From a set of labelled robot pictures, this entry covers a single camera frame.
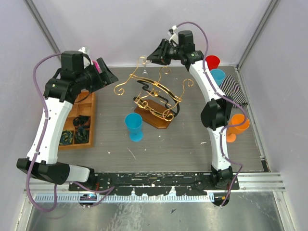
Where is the clear wine glass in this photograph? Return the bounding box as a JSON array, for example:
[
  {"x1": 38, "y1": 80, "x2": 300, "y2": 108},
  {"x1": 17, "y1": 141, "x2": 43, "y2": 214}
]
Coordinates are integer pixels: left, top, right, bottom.
[{"x1": 141, "y1": 56, "x2": 151, "y2": 77}]

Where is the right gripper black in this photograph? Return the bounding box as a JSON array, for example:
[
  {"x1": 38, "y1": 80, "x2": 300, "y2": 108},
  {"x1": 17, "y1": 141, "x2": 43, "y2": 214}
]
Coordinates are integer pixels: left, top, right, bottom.
[{"x1": 146, "y1": 38, "x2": 183, "y2": 66}]

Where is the wooden compartment tray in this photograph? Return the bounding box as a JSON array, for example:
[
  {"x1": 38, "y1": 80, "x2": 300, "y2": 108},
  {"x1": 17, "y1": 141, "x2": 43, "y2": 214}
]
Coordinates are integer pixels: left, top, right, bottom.
[{"x1": 59, "y1": 91, "x2": 96, "y2": 151}]

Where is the striped black white cloth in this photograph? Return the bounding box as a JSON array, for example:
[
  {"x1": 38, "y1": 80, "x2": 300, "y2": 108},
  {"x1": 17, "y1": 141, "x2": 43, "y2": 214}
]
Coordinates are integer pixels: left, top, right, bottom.
[{"x1": 220, "y1": 75, "x2": 248, "y2": 108}]

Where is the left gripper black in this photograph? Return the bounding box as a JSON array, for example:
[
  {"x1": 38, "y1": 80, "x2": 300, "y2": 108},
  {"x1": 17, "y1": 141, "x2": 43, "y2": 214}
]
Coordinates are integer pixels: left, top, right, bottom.
[{"x1": 77, "y1": 57, "x2": 118, "y2": 93}]

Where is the red wine glass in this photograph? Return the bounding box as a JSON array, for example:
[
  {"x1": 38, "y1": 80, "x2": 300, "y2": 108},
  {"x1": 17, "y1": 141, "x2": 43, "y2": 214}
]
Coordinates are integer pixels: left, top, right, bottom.
[{"x1": 205, "y1": 55, "x2": 220, "y2": 70}]

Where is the rolled dark tie upper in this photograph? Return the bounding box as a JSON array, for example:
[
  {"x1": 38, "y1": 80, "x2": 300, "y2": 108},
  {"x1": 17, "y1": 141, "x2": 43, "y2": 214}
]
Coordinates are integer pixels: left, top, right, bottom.
[{"x1": 73, "y1": 115, "x2": 90, "y2": 128}]

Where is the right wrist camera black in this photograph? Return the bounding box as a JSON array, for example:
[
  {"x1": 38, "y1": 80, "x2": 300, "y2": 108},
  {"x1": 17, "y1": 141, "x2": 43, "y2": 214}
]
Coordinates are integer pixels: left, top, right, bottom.
[{"x1": 168, "y1": 26, "x2": 195, "y2": 53}]

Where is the pink wine glass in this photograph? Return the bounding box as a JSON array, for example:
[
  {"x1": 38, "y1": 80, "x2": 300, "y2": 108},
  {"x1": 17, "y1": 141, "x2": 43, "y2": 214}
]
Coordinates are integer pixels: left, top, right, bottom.
[{"x1": 92, "y1": 61, "x2": 100, "y2": 72}]

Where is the orange wine glass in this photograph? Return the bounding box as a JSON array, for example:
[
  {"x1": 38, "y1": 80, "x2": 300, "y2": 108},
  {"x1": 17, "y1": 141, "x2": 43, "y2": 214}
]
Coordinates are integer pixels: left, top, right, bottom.
[{"x1": 226, "y1": 114, "x2": 250, "y2": 142}]

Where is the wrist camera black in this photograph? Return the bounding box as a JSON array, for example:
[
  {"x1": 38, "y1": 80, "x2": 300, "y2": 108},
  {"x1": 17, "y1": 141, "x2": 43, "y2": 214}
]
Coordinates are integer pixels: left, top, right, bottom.
[
  {"x1": 168, "y1": 26, "x2": 195, "y2": 53},
  {"x1": 61, "y1": 47, "x2": 93, "y2": 72}
]

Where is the rolled green patterned tie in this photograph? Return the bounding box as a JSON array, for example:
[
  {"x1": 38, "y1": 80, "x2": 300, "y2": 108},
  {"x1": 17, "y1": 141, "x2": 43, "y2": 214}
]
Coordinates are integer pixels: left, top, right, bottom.
[{"x1": 59, "y1": 130, "x2": 74, "y2": 146}]

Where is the light blue wine glass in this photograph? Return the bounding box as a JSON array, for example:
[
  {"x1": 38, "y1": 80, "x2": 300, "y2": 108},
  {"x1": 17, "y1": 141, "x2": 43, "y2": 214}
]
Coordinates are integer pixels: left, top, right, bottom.
[{"x1": 210, "y1": 68, "x2": 226, "y2": 86}]

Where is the blue wine glass front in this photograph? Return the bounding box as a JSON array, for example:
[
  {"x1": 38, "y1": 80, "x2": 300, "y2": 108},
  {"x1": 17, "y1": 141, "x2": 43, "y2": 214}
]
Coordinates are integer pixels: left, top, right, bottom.
[{"x1": 125, "y1": 113, "x2": 143, "y2": 142}]

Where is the gold wire wine glass rack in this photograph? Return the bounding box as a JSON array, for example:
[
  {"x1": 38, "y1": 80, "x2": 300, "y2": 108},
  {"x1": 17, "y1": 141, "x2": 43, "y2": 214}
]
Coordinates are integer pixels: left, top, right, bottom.
[{"x1": 114, "y1": 56, "x2": 194, "y2": 129}]

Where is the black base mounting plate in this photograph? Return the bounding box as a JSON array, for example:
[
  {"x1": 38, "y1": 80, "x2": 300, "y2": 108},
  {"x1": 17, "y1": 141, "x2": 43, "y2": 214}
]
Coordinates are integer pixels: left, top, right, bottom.
[{"x1": 68, "y1": 171, "x2": 240, "y2": 196}]

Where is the aluminium front rail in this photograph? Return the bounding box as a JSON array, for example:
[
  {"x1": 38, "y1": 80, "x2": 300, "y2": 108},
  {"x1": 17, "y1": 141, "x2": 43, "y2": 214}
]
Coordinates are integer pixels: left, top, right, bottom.
[{"x1": 30, "y1": 172, "x2": 285, "y2": 206}]

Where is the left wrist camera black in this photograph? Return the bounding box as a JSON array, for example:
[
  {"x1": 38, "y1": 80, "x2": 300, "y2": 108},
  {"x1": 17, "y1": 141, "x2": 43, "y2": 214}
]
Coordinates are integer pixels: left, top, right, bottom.
[{"x1": 61, "y1": 47, "x2": 93, "y2": 72}]

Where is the rolled dark floral tie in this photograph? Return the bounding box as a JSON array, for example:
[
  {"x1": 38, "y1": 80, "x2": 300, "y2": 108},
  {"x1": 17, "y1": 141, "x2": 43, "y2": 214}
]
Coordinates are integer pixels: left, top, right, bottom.
[{"x1": 75, "y1": 127, "x2": 90, "y2": 144}]

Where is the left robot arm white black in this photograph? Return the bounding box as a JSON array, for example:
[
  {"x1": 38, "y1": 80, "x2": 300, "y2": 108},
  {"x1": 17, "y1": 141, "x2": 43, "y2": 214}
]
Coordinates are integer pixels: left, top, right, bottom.
[{"x1": 16, "y1": 51, "x2": 118, "y2": 191}]

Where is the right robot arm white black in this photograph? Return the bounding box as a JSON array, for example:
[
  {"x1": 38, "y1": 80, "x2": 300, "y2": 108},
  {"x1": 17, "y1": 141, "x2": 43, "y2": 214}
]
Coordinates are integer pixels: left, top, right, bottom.
[{"x1": 147, "y1": 38, "x2": 232, "y2": 190}]

